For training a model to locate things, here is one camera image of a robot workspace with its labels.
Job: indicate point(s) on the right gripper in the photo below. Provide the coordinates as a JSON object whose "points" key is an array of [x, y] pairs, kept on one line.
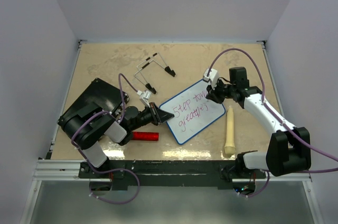
{"points": [[213, 95]]}

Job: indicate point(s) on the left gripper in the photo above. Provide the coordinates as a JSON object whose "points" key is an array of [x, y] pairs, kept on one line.
{"points": [[159, 115]]}

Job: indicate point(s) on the blue framed whiteboard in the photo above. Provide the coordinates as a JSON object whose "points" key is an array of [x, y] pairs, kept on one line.
{"points": [[192, 112]]}

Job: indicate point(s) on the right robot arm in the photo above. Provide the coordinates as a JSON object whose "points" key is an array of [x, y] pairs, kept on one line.
{"points": [[287, 151]]}

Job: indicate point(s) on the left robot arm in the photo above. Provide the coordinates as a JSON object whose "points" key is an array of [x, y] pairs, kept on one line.
{"points": [[86, 126]]}

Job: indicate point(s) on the red glitter microphone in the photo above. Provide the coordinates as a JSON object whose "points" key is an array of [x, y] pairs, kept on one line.
{"points": [[145, 136]]}

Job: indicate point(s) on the black carrying case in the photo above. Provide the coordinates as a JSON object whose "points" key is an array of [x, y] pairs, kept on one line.
{"points": [[99, 92]]}

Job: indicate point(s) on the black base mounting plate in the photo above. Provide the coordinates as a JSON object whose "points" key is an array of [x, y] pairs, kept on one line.
{"points": [[114, 174]]}

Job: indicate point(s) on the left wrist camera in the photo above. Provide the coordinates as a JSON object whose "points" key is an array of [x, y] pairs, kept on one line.
{"points": [[144, 97]]}

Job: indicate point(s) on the wire whiteboard stand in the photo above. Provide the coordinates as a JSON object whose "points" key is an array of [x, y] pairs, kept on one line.
{"points": [[149, 69]]}

